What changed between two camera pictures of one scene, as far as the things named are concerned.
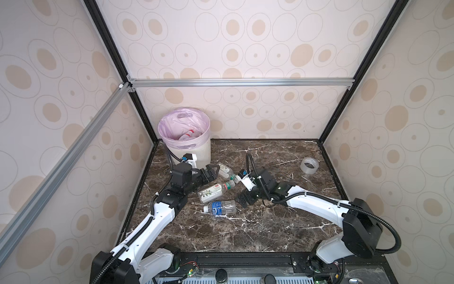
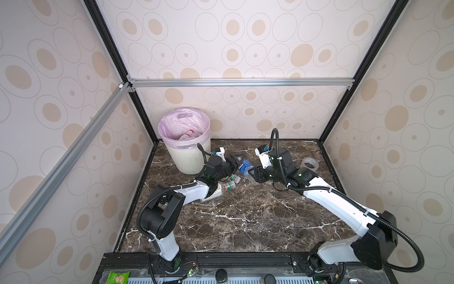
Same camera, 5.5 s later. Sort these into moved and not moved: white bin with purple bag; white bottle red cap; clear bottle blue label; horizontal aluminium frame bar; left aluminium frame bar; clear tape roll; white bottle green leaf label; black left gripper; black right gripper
Moved: black left gripper; clear bottle blue label; black right gripper
Not moved: white bottle red cap; clear tape roll; left aluminium frame bar; horizontal aluminium frame bar; white bottle green leaf label; white bin with purple bag
